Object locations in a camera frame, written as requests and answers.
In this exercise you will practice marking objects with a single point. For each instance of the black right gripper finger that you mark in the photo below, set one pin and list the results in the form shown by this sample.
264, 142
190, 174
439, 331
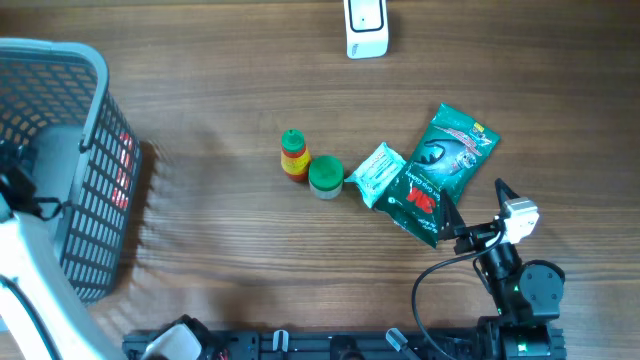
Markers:
452, 224
507, 199

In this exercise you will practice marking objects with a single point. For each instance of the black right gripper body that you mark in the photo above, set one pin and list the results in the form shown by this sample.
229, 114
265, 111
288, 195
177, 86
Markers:
475, 237

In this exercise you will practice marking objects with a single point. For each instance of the green 3M gloves packet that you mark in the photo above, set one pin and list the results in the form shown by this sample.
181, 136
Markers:
451, 150

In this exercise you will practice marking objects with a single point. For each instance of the teal wet wipes packet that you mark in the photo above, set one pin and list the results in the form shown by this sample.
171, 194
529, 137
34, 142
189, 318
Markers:
375, 173

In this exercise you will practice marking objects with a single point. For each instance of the green lid white jar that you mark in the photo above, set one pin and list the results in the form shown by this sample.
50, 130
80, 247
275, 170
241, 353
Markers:
326, 177

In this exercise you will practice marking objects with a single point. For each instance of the red yellow sauce bottle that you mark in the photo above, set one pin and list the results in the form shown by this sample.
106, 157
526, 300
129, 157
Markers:
295, 155

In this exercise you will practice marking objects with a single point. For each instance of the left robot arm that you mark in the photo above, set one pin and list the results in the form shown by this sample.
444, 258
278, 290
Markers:
38, 305

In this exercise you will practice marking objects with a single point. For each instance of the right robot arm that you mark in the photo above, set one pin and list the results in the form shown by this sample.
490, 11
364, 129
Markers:
527, 295

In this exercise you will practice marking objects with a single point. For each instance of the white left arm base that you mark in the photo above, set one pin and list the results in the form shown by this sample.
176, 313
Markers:
184, 339

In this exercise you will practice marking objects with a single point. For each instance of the white barcode scanner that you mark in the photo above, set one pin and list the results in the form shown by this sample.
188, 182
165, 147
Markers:
367, 28

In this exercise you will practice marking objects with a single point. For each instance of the grey plastic mesh basket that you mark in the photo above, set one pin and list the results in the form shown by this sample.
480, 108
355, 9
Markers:
77, 147

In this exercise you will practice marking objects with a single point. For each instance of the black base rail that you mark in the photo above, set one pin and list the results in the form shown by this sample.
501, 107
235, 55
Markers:
457, 343

